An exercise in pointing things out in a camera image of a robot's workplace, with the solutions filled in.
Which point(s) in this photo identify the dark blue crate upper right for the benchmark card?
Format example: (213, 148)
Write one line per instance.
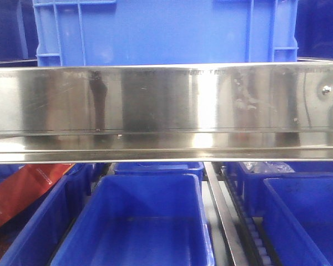
(314, 29)

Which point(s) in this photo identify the dark blue crate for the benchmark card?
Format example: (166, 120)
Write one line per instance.
(314, 29)
(18, 33)

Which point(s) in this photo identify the steel divider rail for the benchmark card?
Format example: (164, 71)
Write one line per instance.
(234, 249)

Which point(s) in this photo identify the white roller track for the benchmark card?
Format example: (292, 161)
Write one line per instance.
(248, 229)

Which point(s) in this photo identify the dark blue crate upper left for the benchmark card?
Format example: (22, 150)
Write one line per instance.
(18, 33)

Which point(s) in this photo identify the blue bin centre rear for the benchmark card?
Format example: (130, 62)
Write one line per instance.
(158, 168)

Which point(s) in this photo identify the red packet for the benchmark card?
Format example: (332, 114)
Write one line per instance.
(22, 188)

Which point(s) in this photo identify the blue bin centre front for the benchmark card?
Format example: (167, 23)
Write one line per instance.
(140, 220)

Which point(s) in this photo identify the stainless steel shelf beam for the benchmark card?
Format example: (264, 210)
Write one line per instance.
(192, 112)

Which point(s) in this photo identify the blue bin left front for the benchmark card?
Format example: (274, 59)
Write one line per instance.
(31, 237)

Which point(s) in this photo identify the clear plastic bag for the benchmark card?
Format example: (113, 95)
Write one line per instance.
(268, 167)

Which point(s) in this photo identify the large blue crate upper shelf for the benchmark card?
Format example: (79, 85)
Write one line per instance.
(79, 33)

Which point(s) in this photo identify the blue bin right front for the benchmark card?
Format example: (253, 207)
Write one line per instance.
(298, 219)

